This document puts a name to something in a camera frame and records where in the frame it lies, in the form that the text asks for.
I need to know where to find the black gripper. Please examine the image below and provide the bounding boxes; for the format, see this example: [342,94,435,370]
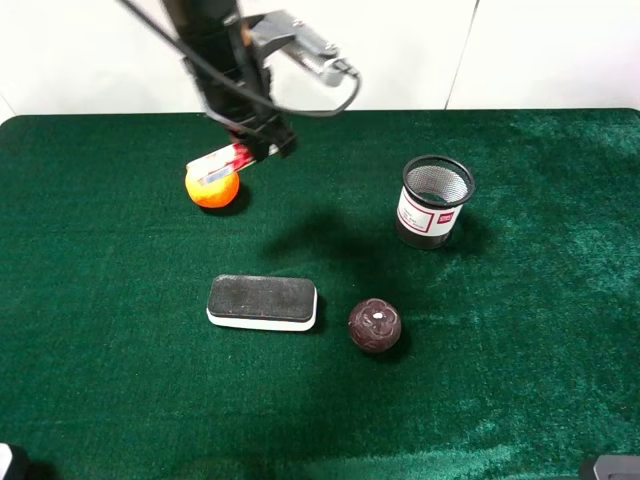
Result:
[163,0,298,162]

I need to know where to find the black mesh pen cup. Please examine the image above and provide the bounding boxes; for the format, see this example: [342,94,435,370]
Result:
[395,155,476,250]

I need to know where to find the grey black device bottom right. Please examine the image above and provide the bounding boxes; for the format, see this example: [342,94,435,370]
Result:
[579,455,640,480]

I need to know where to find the green velvet tablecloth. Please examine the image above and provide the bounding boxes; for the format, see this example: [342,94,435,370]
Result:
[1,109,639,479]

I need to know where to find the black white board eraser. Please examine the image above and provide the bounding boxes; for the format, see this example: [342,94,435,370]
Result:
[206,274,318,332]

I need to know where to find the orange mandarin fruit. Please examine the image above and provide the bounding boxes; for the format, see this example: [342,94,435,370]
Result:
[185,171,240,209]

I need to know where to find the dark red carved ball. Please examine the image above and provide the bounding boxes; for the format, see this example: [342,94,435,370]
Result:
[348,298,402,354]

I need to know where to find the white red candy stick pack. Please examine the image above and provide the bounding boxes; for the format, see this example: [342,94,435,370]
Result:
[185,143,257,185]

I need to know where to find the grey camera module on gripper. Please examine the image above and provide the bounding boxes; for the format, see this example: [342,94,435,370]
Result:
[245,10,359,88]

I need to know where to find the black white device bottom left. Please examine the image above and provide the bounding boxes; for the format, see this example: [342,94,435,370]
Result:
[0,443,30,480]

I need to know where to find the black cable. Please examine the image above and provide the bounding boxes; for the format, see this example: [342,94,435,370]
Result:
[117,0,363,119]

